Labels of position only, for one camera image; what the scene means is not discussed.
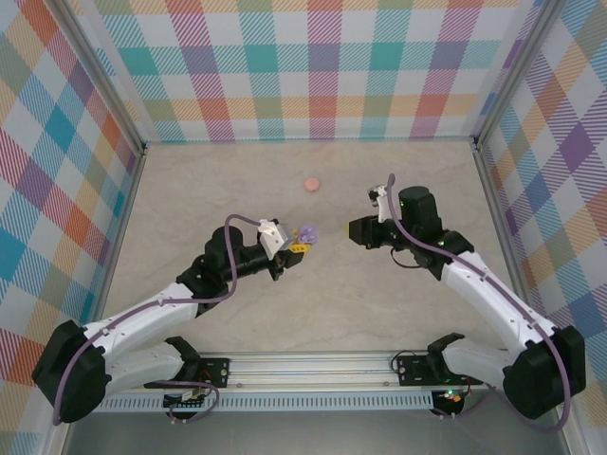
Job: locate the purple round charging case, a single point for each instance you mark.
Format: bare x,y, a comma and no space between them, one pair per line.
309,233

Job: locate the pink round charging case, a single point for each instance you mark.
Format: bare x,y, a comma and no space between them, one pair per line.
311,184

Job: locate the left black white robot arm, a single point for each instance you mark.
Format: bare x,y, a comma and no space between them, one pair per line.
142,317

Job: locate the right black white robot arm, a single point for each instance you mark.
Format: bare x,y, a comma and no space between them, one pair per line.
498,303

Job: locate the grey metal panel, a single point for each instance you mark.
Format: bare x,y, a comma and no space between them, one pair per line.
308,436

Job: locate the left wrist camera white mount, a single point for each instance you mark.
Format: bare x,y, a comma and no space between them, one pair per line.
272,237

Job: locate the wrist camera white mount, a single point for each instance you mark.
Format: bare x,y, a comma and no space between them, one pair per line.
377,195
272,237

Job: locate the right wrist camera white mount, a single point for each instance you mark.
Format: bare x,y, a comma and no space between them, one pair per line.
377,195

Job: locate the aluminium side floor rail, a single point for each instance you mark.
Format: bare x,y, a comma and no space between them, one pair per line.
120,227
495,199

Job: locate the aluminium mounting rail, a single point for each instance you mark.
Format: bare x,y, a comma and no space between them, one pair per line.
308,369

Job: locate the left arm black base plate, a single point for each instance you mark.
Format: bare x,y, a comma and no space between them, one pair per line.
215,372

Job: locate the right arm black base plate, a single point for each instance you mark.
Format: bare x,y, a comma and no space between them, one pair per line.
412,372

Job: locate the aluminium frame post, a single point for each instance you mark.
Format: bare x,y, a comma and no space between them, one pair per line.
106,78
514,71

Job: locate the aluminium frame leg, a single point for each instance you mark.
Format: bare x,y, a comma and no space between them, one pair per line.
572,441
54,443

